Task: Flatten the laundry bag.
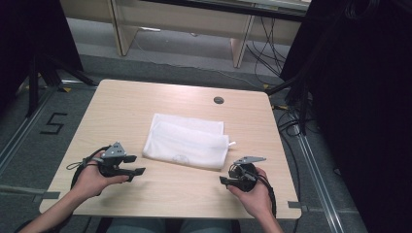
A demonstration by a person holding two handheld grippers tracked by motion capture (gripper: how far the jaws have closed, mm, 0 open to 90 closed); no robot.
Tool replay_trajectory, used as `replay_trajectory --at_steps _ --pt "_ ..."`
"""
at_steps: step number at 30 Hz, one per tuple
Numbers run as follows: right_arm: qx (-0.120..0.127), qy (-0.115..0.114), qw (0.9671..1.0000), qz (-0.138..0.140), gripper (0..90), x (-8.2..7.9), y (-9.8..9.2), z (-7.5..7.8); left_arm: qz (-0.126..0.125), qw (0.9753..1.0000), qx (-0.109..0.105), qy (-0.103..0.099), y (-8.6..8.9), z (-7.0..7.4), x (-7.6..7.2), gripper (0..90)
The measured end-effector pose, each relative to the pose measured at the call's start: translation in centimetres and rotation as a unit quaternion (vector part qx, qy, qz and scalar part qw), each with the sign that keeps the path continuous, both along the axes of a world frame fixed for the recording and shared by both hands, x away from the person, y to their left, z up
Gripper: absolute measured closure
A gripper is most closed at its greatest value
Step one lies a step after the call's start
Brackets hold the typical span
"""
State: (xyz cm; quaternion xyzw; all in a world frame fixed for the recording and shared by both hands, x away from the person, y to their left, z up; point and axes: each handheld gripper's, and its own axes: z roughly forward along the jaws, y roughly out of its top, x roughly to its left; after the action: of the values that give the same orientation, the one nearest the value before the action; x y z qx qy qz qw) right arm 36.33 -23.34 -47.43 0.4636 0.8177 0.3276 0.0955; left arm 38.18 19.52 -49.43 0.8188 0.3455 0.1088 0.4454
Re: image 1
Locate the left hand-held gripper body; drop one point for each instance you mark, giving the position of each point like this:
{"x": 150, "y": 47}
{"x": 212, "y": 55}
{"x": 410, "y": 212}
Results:
{"x": 114, "y": 152}

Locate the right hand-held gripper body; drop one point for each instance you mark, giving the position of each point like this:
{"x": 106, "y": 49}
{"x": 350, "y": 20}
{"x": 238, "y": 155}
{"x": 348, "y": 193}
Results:
{"x": 243, "y": 176}

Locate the white zipper pull tab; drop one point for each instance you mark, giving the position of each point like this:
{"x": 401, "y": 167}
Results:
{"x": 232, "y": 144}

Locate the white mesh laundry bag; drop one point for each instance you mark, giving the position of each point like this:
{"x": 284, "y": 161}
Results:
{"x": 188, "y": 142}

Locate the person's right hand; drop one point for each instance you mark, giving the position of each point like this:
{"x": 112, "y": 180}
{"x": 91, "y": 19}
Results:
{"x": 256, "y": 197}

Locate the person's left hand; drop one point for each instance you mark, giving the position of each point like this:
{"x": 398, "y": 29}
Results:
{"x": 92, "y": 179}

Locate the person's right leg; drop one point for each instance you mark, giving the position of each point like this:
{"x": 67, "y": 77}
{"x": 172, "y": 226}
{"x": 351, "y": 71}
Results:
{"x": 207, "y": 226}

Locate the person's leg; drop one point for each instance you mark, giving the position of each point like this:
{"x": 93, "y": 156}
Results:
{"x": 207, "y": 226}
{"x": 136, "y": 226}

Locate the person's left leg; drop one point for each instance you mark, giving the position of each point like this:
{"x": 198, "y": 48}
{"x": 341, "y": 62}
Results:
{"x": 136, "y": 226}

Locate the grey tape strip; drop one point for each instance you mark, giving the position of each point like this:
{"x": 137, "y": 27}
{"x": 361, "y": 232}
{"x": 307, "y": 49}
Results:
{"x": 296, "y": 205}
{"x": 47, "y": 195}

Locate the yellow floor tape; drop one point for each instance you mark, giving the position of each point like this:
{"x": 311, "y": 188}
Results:
{"x": 66, "y": 89}
{"x": 281, "y": 107}

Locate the black metal stand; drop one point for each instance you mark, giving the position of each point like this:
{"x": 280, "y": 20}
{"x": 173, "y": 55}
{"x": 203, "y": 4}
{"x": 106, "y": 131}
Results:
{"x": 302, "y": 97}
{"x": 33, "y": 84}

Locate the black curtain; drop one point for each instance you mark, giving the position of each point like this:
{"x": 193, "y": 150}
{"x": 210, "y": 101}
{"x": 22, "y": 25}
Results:
{"x": 32, "y": 29}
{"x": 362, "y": 97}

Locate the light wooden desk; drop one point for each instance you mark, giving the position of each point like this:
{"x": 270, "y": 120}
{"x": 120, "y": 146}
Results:
{"x": 181, "y": 22}

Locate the metal floor rail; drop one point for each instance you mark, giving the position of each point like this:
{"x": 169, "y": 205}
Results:
{"x": 22, "y": 129}
{"x": 319, "y": 181}

